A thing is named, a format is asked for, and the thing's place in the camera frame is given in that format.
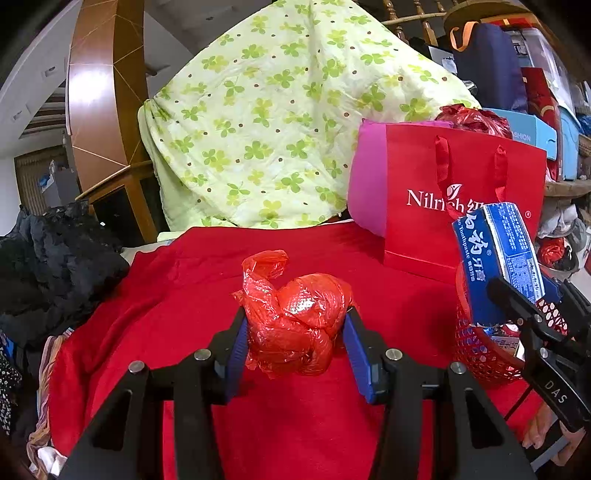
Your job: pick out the red paper gift bag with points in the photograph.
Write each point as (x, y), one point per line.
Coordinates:
(415, 161)

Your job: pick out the grey bag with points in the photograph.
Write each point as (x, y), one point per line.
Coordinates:
(556, 217)

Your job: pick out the wooden stair railing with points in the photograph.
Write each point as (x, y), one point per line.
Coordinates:
(415, 18)

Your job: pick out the round bamboo tray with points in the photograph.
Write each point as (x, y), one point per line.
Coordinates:
(489, 11)

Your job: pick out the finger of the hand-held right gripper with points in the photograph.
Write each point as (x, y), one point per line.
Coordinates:
(575, 300)
(512, 300)

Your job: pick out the grey cabinet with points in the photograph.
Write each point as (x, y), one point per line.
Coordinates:
(57, 184)

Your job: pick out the light blue cardboard box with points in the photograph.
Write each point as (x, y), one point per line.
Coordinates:
(531, 127)

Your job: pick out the red mesh basket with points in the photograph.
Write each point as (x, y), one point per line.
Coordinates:
(475, 355)

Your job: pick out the small red plastic bag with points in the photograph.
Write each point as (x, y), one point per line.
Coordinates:
(551, 251)

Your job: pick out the wooden glass-door cabinet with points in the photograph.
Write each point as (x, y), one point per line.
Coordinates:
(115, 217)

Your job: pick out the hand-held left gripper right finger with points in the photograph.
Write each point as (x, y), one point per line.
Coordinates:
(358, 355)

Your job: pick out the brown wooden door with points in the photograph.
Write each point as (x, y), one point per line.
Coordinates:
(27, 180)

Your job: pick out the clear plastic storage box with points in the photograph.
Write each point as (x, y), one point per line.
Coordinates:
(540, 50)

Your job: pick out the red gift box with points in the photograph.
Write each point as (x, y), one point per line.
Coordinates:
(540, 97)

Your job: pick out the crumpled red plastic bag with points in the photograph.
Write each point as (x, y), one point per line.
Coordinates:
(471, 120)

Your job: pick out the blue white toothpaste box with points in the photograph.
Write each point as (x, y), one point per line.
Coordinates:
(498, 249)

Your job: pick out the wooden shelf table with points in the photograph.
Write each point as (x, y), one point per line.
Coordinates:
(568, 187)

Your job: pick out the red blanket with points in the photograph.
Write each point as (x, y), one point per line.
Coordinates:
(184, 300)

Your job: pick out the black jacket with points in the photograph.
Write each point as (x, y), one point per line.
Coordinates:
(55, 267)

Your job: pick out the blue plastic bin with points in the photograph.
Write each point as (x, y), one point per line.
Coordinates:
(570, 143)

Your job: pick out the person's right hand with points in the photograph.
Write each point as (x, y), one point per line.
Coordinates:
(538, 429)

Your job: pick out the striped cloth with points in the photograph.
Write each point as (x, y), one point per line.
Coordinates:
(44, 369)

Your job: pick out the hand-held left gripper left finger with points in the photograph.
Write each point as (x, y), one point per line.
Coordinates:
(238, 355)

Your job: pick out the knotted red plastic bag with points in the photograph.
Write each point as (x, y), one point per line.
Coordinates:
(295, 323)

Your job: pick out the pink paper bag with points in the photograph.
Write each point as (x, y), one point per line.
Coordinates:
(367, 184)

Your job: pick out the green clover print quilt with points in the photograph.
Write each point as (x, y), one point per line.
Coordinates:
(277, 115)

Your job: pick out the black white floral cloth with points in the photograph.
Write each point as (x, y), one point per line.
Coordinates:
(7, 383)

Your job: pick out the cream bed sheet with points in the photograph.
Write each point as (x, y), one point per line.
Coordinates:
(143, 249)

